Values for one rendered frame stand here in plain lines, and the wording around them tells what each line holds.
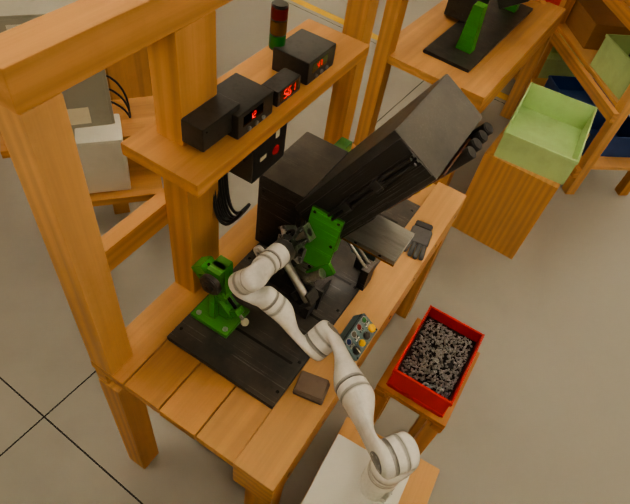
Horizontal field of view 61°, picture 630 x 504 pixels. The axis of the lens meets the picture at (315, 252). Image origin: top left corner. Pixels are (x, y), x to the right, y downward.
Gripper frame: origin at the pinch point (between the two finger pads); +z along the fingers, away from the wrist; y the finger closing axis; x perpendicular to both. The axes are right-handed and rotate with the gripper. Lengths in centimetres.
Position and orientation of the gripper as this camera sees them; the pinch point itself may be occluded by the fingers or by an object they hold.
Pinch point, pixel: (302, 234)
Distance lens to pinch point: 171.0
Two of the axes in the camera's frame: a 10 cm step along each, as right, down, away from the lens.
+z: 4.8, -4.3, 7.7
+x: -7.8, 2.0, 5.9
